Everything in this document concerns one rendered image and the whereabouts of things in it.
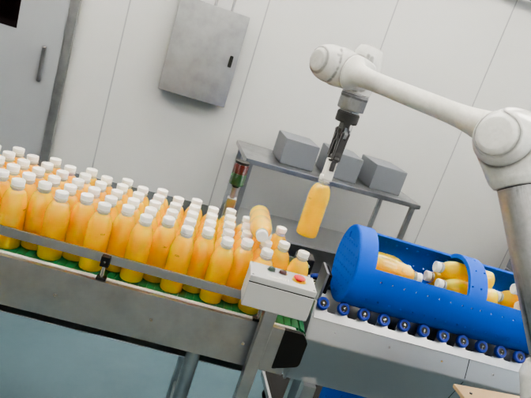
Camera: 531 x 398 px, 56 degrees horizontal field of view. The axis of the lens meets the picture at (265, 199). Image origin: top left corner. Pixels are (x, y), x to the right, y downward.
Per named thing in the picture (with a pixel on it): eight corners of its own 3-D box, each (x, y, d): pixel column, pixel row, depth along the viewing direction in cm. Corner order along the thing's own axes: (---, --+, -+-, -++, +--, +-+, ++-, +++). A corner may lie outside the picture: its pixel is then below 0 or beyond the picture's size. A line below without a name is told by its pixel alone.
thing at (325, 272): (321, 306, 178) (333, 275, 174) (315, 304, 177) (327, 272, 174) (318, 293, 187) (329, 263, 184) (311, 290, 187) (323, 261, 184)
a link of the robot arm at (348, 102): (365, 97, 166) (359, 114, 168) (339, 88, 165) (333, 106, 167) (371, 99, 157) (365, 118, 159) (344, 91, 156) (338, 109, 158)
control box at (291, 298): (306, 322, 147) (317, 291, 144) (240, 305, 144) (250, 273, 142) (302, 306, 156) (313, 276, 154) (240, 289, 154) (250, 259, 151)
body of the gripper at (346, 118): (363, 116, 159) (353, 144, 161) (357, 113, 167) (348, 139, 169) (340, 109, 158) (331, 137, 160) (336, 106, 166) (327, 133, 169)
